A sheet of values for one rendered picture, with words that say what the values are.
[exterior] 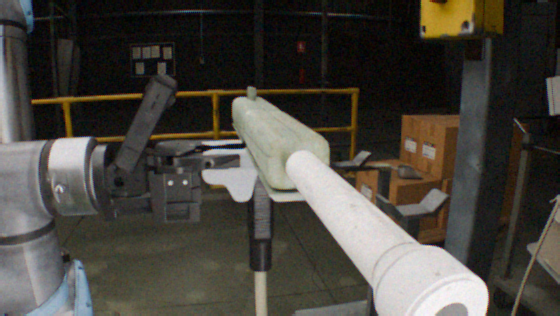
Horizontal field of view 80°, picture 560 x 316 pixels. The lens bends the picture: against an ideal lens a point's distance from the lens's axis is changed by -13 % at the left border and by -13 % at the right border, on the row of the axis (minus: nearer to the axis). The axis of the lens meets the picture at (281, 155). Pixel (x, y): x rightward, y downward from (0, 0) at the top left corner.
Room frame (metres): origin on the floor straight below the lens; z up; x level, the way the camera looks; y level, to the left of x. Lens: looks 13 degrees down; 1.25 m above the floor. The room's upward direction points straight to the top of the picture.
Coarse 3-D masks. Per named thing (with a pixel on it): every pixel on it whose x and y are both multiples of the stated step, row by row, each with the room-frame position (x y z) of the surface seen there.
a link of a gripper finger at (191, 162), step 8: (200, 152) 0.41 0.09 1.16; (168, 160) 0.40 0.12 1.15; (176, 160) 0.38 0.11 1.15; (184, 160) 0.38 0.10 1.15; (192, 160) 0.38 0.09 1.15; (200, 160) 0.38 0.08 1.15; (208, 160) 0.38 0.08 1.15; (216, 160) 0.39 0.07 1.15; (224, 160) 0.39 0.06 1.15; (232, 160) 0.40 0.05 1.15; (184, 168) 0.39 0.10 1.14; (192, 168) 0.38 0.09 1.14; (200, 168) 0.38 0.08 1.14; (208, 168) 0.39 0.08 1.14; (224, 168) 0.40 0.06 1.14
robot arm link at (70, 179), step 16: (64, 144) 0.38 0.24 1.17; (80, 144) 0.38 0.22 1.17; (96, 144) 0.42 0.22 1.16; (64, 160) 0.36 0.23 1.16; (80, 160) 0.37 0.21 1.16; (48, 176) 0.35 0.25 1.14; (64, 176) 0.36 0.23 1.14; (80, 176) 0.36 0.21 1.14; (64, 192) 0.36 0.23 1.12; (80, 192) 0.36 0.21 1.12; (64, 208) 0.36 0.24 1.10; (80, 208) 0.37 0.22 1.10; (96, 208) 0.38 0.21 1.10
